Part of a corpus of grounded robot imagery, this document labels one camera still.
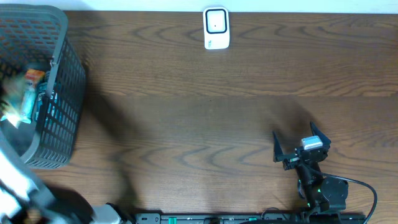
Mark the white barcode scanner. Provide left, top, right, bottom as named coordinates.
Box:
left=203, top=7, right=230, bottom=50

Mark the orange small box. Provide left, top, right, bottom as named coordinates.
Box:
left=25, top=68, right=45, bottom=90

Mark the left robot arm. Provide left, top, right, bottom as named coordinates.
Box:
left=1, top=134, right=93, bottom=223

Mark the grey plastic mesh basket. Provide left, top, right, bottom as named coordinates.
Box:
left=1, top=4, right=86, bottom=169

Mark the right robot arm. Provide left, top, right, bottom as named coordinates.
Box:
left=272, top=122, right=348, bottom=213

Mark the teal white wipes pack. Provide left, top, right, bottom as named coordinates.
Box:
left=1, top=85, right=37, bottom=128

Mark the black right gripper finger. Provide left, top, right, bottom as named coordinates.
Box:
left=310, top=121, right=331, bottom=145
left=272, top=131, right=284, bottom=162

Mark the blue mouthwash bottle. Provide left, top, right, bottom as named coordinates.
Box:
left=34, top=71, right=58, bottom=122

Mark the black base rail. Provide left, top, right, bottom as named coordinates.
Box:
left=90, top=202, right=367, bottom=224

